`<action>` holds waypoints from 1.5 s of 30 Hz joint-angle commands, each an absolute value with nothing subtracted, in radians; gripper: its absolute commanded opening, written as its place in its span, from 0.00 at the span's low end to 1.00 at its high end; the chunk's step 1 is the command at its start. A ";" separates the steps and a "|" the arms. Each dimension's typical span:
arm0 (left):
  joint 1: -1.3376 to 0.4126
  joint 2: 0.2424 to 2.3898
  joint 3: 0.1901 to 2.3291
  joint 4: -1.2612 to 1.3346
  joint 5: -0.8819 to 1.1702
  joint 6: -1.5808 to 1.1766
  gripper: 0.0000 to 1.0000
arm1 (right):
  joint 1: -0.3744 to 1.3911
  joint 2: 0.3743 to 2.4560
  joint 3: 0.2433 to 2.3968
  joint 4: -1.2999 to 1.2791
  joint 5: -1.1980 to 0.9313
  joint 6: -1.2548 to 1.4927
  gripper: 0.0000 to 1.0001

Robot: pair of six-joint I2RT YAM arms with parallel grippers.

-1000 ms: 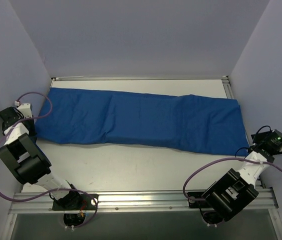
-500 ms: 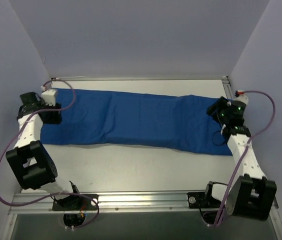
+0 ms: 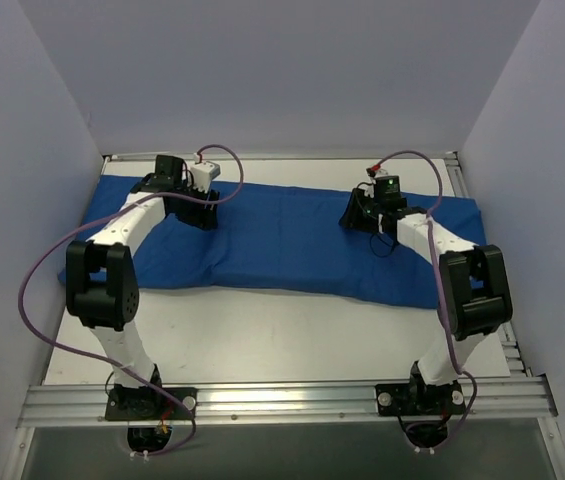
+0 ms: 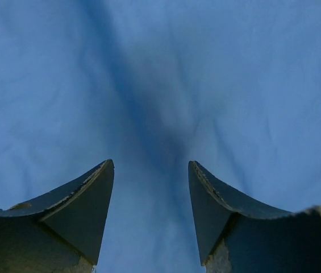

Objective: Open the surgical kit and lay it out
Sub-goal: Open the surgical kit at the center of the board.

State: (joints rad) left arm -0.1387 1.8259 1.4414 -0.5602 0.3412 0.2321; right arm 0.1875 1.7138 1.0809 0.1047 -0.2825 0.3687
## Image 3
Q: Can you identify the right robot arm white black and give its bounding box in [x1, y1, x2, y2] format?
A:
[339, 168, 513, 413]

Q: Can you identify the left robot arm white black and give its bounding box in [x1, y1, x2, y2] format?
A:
[65, 155, 221, 419]

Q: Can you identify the black thin cable right wrist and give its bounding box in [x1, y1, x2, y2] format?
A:
[369, 232, 401, 259]

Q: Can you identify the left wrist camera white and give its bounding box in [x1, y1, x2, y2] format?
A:
[189, 154, 221, 193]

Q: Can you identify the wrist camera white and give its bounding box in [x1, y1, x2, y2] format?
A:
[189, 154, 221, 193]
[366, 165, 389, 182]

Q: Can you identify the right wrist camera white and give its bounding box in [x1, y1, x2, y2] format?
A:
[366, 165, 389, 182]

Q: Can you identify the aluminium back rail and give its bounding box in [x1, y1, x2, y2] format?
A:
[103, 150, 460, 162]

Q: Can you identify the aluminium rail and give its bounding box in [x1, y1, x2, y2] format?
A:
[103, 150, 460, 162]
[18, 376, 558, 428]

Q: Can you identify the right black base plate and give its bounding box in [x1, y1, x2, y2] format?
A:
[375, 382, 466, 417]

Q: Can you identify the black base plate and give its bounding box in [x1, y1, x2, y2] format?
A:
[104, 387, 199, 422]
[375, 382, 466, 417]

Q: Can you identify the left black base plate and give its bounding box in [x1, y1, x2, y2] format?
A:
[104, 387, 199, 422]

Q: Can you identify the aluminium front rail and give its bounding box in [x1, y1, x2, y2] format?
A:
[18, 376, 558, 428]

